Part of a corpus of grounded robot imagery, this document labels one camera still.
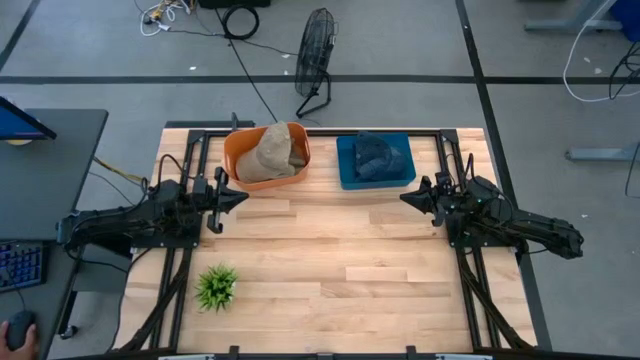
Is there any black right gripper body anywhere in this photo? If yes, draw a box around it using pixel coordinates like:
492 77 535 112
432 171 452 228

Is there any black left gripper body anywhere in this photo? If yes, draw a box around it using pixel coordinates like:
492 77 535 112
206 166 226 235

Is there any orange plastic bin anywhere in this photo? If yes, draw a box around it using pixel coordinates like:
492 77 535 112
223 121 312 192

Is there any small green artificial plant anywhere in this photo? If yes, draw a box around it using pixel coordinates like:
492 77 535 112
193 263 240 314

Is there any blue plastic bin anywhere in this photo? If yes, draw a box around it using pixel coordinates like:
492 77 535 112
335 131 417 192

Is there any black floor fan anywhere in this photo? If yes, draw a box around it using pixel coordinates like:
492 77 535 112
294 7 338 120

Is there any grey floor bar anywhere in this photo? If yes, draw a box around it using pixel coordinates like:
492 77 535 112
564 143 640 163

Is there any black keyboard desk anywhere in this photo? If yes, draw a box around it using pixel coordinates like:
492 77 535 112
0 238 84 360

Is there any black box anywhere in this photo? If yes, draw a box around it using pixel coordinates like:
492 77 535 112
198 0 272 10

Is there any black keyboard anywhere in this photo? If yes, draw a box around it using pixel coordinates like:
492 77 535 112
0 242 47 294

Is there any grey table leg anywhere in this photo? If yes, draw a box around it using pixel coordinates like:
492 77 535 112
523 0 624 34

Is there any computer monitor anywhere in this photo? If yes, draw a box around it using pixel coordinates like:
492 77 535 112
0 96 57 142

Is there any black computer mouse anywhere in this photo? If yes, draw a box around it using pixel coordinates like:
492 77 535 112
4 309 37 352

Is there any person's hand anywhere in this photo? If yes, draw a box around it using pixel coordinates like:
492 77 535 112
0 320 41 360

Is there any blue container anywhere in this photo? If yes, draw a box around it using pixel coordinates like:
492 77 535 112
609 0 640 42

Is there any black aluminium table frame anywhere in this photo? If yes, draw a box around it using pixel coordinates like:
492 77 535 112
112 127 539 354

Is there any long black floor cable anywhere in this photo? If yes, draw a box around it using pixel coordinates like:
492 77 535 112
213 7 300 126

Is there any coiled black cable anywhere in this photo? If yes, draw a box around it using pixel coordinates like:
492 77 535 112
221 4 261 42

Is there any white floor cable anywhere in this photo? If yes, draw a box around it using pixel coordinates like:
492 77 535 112
562 0 640 104

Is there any white cable bundle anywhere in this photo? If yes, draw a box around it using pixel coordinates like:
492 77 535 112
138 0 194 38

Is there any black floor cable bundle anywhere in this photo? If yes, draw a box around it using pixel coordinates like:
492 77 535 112
608 42 640 101

